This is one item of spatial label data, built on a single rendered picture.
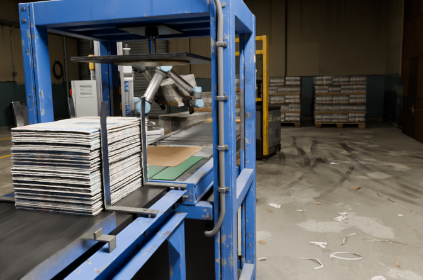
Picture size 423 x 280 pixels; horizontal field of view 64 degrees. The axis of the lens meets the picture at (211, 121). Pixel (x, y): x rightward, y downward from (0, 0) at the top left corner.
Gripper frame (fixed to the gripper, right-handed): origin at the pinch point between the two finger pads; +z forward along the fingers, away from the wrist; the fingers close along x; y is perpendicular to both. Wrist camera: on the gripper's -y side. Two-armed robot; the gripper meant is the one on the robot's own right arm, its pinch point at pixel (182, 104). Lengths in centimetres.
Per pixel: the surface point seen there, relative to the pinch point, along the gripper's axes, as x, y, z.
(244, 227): 66, -42, -151
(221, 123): 84, 39, -193
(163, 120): 6, -20, 47
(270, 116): -174, -101, 79
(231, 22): 66, 72, -194
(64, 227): 146, 38, -199
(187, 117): -10.5, -22.3, 22.8
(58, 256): 150, 44, -225
